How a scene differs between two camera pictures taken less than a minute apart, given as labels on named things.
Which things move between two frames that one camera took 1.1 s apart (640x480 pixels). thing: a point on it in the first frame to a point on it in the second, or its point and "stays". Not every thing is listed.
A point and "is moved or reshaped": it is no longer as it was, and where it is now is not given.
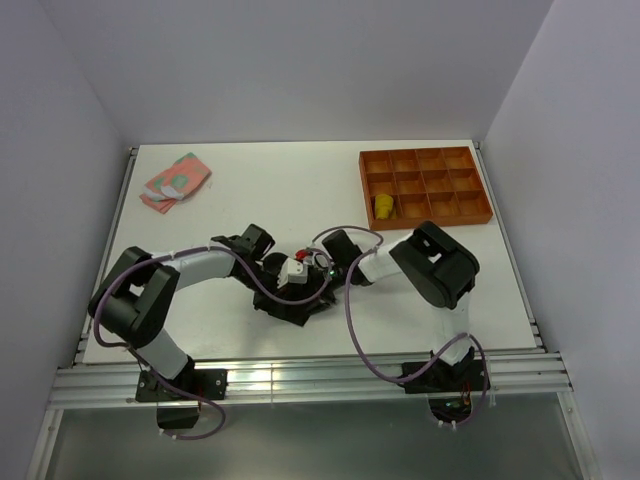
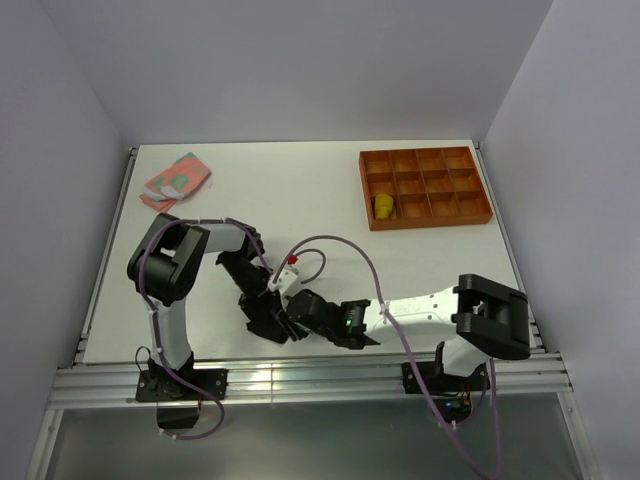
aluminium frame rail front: (115, 385) stays
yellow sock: (383, 205) stays
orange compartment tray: (428, 186) stays
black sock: (298, 312) is moved or reshaped
